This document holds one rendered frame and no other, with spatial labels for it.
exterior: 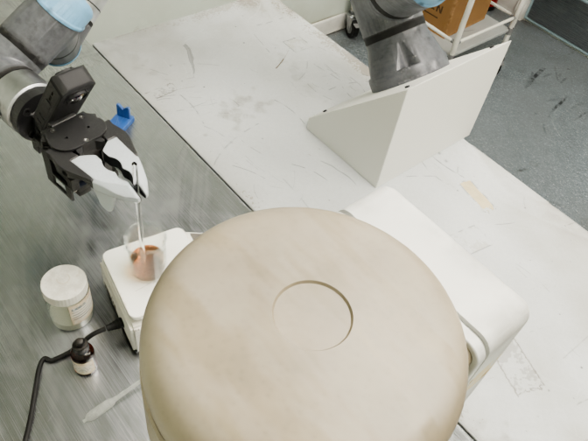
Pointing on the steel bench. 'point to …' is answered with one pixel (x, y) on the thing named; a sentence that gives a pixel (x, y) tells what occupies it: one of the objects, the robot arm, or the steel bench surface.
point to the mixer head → (321, 328)
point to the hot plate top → (130, 298)
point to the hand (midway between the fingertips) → (136, 187)
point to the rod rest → (122, 117)
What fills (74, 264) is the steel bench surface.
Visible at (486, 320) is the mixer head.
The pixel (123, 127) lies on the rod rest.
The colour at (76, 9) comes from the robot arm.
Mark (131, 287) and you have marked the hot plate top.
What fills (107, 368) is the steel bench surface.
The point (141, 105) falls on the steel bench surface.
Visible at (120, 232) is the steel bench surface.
